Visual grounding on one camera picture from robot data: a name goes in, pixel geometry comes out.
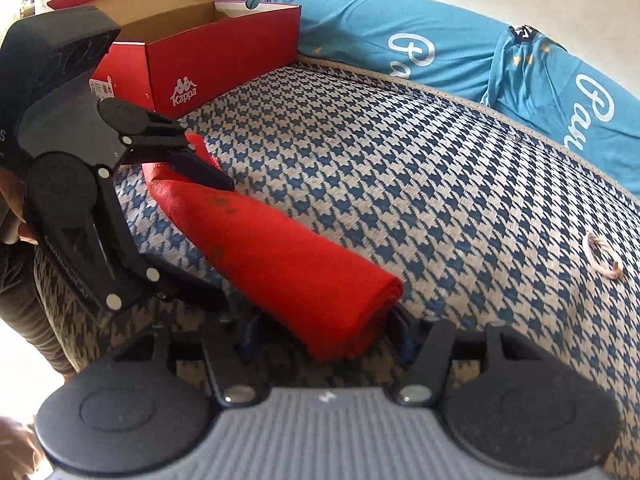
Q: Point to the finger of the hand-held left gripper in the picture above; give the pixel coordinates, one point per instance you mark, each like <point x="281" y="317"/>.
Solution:
<point x="200" y="172"/>
<point x="130" y="255"/>

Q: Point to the person's left hand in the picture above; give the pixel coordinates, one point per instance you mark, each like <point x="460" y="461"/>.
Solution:
<point x="11" y="200"/>

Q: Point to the long blue pillow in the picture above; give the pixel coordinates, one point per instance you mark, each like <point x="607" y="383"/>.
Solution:
<point x="450" y="40"/>

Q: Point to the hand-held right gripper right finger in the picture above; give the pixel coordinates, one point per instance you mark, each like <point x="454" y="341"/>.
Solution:
<point x="407" y="342"/>

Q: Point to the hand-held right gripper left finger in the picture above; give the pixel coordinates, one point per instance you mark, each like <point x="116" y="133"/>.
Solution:
<point x="247" y="338"/>

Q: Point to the red nonwoven shopping bag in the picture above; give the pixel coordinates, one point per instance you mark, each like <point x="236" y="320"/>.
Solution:
<point x="280" y="245"/>

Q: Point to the red shoe box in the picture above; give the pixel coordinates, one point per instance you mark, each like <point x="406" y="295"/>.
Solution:
<point x="200" y="55"/>

